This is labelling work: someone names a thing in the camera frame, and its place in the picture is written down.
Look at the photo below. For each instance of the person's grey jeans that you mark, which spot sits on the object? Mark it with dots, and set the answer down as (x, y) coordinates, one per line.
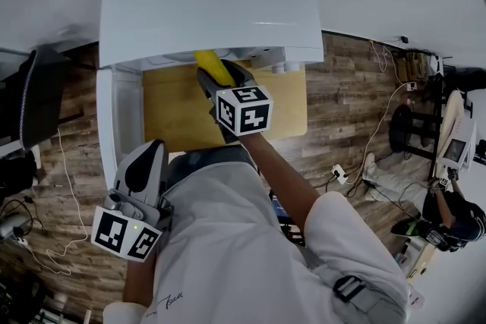
(212, 163)

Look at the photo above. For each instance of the person's right forearm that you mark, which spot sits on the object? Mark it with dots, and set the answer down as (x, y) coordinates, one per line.
(281, 182)

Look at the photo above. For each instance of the beige table white legs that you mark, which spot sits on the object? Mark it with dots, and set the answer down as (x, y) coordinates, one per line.
(421, 258)

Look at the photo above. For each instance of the person's white shirt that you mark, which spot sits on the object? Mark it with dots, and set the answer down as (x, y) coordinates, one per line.
(235, 239)

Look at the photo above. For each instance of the round beige table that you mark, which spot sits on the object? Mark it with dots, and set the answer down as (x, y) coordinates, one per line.
(450, 110)

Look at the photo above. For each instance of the light wooden table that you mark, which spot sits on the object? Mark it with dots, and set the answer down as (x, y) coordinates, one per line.
(174, 117)

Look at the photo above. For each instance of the black device with screen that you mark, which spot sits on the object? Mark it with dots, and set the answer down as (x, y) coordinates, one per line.
(283, 212)

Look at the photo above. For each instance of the white device with dark screen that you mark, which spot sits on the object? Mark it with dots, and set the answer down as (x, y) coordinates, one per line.
(457, 148)

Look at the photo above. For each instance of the white power strip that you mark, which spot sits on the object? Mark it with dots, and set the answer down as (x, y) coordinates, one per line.
(339, 173)
(21, 241)

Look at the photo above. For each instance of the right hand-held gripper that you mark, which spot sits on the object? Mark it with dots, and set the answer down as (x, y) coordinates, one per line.
(243, 112)

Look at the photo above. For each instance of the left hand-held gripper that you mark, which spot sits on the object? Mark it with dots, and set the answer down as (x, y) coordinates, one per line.
(125, 227)

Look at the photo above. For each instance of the white router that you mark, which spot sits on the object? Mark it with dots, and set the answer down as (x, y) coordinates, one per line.
(438, 66)

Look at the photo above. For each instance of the dark grey chair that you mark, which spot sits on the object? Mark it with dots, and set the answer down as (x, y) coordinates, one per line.
(45, 98)

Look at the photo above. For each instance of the person's left forearm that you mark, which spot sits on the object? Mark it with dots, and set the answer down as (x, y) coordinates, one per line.
(140, 277)

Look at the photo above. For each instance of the yellow banana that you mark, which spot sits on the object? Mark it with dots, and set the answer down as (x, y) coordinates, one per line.
(212, 66)

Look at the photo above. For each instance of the brown cardboard box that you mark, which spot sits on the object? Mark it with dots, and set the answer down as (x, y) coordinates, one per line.
(412, 66)

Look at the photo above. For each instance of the white rounded appliance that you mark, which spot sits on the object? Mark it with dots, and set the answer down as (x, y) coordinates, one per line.
(13, 227)

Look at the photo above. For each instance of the black round stool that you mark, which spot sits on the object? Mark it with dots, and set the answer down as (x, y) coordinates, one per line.
(402, 129)

